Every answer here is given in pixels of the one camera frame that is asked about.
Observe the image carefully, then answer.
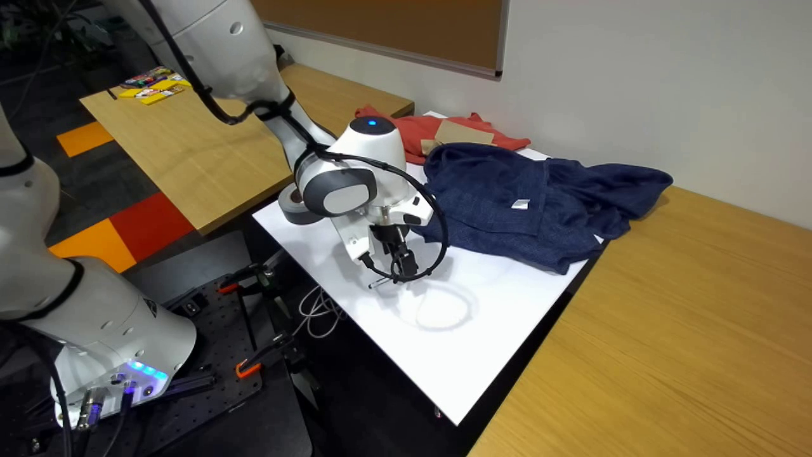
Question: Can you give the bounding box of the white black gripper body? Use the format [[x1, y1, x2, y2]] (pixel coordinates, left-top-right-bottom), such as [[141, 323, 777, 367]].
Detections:
[[332, 178, 435, 281]]

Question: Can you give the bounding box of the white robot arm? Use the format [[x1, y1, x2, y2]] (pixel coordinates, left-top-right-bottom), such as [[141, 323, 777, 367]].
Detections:
[[102, 0, 445, 281]]

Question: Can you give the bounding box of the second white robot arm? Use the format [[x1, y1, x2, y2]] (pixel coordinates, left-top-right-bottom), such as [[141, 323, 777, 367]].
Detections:
[[0, 110, 197, 427]]

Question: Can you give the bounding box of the red orange cloth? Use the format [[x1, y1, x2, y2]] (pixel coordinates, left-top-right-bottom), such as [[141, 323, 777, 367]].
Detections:
[[356, 103, 530, 164]]

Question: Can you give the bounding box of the brown paper piece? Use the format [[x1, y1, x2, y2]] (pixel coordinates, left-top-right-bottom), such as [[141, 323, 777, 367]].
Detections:
[[421, 122, 492, 155]]

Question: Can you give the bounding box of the orange black clamp right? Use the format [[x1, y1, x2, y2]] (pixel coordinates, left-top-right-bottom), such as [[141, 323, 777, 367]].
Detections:
[[219, 275, 280, 296]]

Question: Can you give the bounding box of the orange black clamp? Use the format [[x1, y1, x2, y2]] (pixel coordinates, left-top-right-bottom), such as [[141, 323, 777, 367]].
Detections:
[[219, 275, 280, 296], [233, 336, 292, 381]]

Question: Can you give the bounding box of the navy blue cloth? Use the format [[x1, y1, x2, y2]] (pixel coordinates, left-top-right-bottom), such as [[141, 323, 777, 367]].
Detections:
[[423, 142, 672, 275]]

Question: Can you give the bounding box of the light wooden side table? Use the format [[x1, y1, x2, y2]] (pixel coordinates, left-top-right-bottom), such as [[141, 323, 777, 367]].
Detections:
[[82, 63, 413, 234]]

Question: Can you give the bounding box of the orange black clamp left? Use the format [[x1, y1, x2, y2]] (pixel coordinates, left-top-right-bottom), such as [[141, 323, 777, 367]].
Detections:
[[233, 336, 292, 381]]

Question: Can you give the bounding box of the yellow snack packet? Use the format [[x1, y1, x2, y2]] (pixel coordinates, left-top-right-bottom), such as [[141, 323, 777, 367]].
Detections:
[[117, 69, 191, 107]]

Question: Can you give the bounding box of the light wooden desk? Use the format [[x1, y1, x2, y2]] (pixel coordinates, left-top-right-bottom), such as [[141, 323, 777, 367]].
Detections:
[[471, 188, 812, 457]]

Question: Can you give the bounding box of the grey duct tape roll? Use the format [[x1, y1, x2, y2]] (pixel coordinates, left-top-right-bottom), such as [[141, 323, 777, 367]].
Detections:
[[276, 185, 318, 225]]

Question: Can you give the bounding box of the white coiled cable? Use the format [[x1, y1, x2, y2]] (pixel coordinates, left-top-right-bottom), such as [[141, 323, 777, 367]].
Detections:
[[296, 284, 343, 342]]

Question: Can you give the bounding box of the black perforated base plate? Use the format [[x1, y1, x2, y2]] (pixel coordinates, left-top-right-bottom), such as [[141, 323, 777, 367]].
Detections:
[[125, 288, 273, 455]]

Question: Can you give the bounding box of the wooden framed wall board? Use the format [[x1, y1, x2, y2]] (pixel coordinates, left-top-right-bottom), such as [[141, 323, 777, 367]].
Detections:
[[252, 0, 509, 79]]

